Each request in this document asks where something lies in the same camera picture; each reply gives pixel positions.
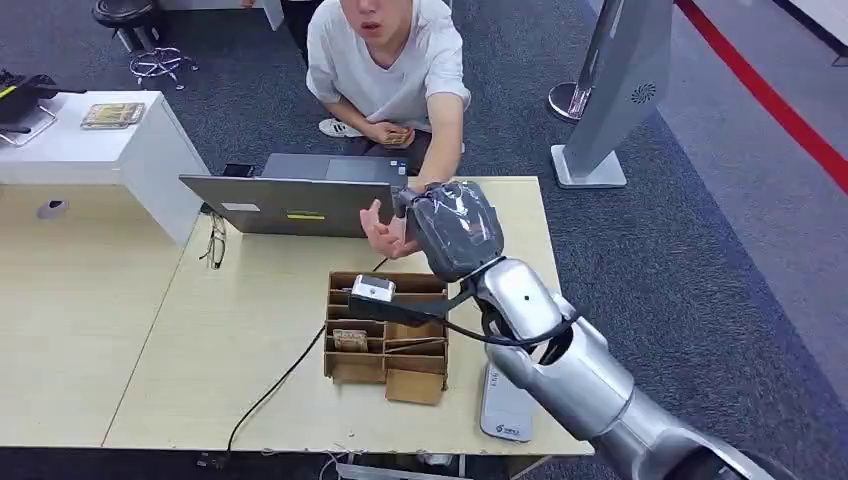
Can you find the person's left hand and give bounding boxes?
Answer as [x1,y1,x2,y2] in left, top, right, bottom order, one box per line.
[359,198,425,260]

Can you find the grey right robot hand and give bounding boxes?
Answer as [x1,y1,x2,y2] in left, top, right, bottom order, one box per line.
[396,179,506,284]

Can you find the person's right hand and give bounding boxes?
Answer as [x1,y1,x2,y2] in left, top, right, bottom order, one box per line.
[366,120,417,149]

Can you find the person's white shoe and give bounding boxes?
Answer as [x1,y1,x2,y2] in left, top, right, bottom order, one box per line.
[317,117,366,140]

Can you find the person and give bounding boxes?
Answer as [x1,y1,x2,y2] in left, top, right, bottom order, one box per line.
[304,0,473,260]

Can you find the grey laptop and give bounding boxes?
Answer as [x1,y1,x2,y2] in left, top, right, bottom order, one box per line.
[178,152,410,239]

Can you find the stack of cards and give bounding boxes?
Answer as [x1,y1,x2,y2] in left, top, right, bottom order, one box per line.
[331,328,370,354]

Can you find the wooden card box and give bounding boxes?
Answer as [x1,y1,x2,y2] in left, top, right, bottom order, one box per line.
[322,270,451,407]

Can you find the chrome round base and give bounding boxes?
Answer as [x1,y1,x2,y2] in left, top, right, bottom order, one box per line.
[547,80,593,125]

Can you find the white furniture panel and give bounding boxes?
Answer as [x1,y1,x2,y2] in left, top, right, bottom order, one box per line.
[157,0,287,32]

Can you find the black eyeglasses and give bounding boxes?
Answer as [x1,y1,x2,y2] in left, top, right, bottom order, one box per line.
[197,211,229,272]

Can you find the white card reader device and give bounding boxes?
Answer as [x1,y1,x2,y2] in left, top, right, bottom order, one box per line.
[479,362,536,444]

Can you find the grey kiosk stand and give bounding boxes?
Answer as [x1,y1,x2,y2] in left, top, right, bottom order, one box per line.
[550,0,675,191]

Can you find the white cabinet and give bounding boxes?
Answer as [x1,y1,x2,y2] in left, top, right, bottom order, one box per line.
[0,89,213,247]

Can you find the tray of cards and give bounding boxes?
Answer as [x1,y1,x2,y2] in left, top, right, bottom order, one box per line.
[80,101,147,131]

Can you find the black stool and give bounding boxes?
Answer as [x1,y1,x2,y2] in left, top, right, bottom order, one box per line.
[91,0,164,54]

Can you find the red floor tape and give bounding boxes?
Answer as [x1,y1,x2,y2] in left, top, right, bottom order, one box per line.
[674,0,848,197]

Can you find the black device on stand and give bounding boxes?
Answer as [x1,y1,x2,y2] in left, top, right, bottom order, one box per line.
[0,68,88,148]

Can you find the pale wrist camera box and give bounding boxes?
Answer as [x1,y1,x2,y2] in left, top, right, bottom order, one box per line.
[349,273,398,305]

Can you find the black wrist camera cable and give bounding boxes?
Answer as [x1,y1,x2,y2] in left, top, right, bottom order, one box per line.
[423,311,579,350]

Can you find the black power cable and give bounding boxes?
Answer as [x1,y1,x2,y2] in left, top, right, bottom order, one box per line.
[221,256,392,466]

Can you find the chrome stool base ring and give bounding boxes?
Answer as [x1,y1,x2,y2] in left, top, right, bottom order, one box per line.
[128,46,200,92]

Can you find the grey desk cable grommet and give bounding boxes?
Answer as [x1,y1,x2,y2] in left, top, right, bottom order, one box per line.
[36,198,71,222]

